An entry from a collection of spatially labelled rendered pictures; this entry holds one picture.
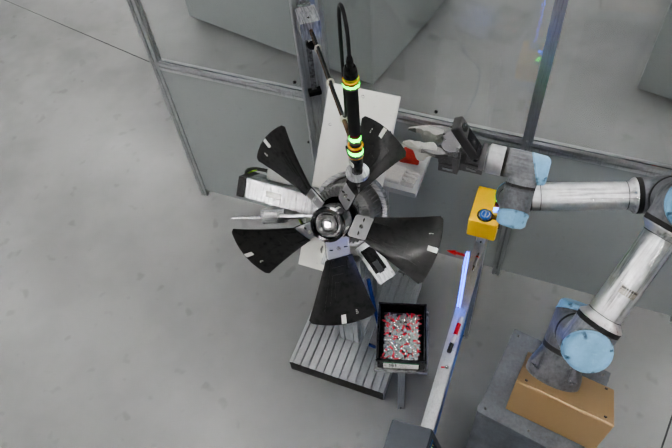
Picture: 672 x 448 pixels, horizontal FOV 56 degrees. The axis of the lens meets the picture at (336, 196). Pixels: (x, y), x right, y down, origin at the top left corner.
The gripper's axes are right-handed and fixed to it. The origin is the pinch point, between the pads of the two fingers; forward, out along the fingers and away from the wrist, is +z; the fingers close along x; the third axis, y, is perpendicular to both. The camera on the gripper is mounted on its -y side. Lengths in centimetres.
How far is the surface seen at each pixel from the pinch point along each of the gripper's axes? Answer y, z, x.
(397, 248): 47.8, 1.8, -4.6
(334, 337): 158, 36, 7
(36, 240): 167, 220, 11
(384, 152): 25.2, 11.8, 13.5
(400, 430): 43, -16, -60
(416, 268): 50, -6, -9
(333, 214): 41.6, 23.7, -2.6
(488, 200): 59, -20, 31
